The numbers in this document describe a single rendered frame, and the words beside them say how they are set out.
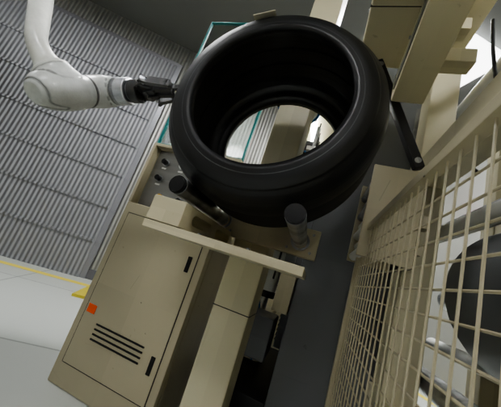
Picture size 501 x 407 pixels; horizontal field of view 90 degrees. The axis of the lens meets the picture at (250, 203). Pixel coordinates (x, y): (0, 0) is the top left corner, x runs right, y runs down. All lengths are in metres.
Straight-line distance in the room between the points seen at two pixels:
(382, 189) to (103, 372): 1.36
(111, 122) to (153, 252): 2.96
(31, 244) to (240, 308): 3.38
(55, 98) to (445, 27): 1.06
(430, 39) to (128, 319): 1.52
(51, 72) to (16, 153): 3.36
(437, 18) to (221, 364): 1.14
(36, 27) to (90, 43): 3.71
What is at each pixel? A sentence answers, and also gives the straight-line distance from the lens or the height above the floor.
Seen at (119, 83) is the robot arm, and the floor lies 1.19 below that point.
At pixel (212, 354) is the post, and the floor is 0.48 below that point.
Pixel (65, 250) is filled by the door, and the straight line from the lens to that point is 3.86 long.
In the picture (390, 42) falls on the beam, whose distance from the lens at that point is 1.13.
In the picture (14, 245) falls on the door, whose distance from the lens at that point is 4.07.
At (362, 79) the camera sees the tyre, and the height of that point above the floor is 1.22.
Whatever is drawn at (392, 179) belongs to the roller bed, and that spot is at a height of 1.16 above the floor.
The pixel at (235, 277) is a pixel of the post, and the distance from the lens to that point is 0.89.
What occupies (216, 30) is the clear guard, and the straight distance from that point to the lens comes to 2.03.
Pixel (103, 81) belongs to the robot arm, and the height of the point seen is 1.19.
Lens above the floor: 0.78
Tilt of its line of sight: 13 degrees up
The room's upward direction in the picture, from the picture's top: 18 degrees clockwise
